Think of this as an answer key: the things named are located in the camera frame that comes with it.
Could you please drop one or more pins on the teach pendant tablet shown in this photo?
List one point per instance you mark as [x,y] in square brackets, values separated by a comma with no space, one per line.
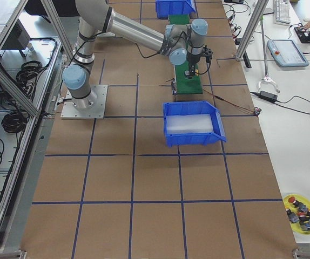
[286,53]

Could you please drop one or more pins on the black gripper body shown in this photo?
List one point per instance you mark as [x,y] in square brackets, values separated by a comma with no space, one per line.
[191,61]

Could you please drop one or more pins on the blue bin left side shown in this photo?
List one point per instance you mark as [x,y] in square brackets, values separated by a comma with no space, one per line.
[165,8]

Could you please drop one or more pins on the blue bin right side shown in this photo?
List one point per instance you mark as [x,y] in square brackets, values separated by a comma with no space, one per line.
[190,108]

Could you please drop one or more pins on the yellow plate with buttons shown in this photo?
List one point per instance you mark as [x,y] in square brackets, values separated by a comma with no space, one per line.
[297,208]

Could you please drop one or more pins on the white foam pad right bin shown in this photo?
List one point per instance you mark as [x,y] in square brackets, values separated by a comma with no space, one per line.
[183,124]

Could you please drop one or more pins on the aluminium frame post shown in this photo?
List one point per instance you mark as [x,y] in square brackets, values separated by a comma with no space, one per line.
[251,26]

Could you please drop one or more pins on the white keyboard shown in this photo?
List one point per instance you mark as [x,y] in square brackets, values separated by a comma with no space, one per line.
[281,12]

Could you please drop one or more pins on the black power adapter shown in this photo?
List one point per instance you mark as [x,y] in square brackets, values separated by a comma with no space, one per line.
[267,96]

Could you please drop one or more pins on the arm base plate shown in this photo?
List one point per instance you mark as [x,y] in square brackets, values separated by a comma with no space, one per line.
[93,106]

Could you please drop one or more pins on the blue bin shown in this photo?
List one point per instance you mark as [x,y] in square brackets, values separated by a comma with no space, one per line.
[190,108]
[165,8]

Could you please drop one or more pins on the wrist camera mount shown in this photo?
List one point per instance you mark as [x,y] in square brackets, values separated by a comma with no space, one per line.
[207,54]

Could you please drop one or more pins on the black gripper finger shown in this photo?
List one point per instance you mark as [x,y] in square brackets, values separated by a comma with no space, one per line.
[191,73]

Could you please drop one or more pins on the green conveyor belt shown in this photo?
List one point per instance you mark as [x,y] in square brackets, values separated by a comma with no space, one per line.
[182,84]

